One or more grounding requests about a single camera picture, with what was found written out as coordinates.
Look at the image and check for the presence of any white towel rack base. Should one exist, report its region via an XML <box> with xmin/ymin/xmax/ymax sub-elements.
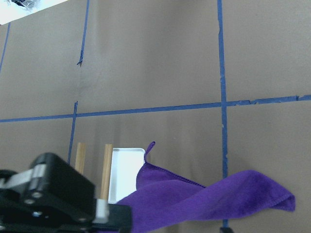
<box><xmin>108</xmin><ymin>148</ymin><xmax>145</xmax><ymax>204</ymax></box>

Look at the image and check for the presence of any purple towel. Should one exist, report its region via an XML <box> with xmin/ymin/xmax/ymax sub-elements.
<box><xmin>97</xmin><ymin>141</ymin><xmax>296</xmax><ymax>233</ymax></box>

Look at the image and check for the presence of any clear plastic bag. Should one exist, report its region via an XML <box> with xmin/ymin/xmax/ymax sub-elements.
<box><xmin>4</xmin><ymin>0</ymin><xmax>40</xmax><ymax>11</ymax></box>

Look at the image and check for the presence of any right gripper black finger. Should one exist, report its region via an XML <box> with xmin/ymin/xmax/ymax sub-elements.
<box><xmin>0</xmin><ymin>153</ymin><xmax>132</xmax><ymax>233</ymax></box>

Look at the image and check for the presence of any wooden rack rod near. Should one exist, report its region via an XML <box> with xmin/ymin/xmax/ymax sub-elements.
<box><xmin>100</xmin><ymin>144</ymin><xmax>113</xmax><ymax>200</ymax></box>

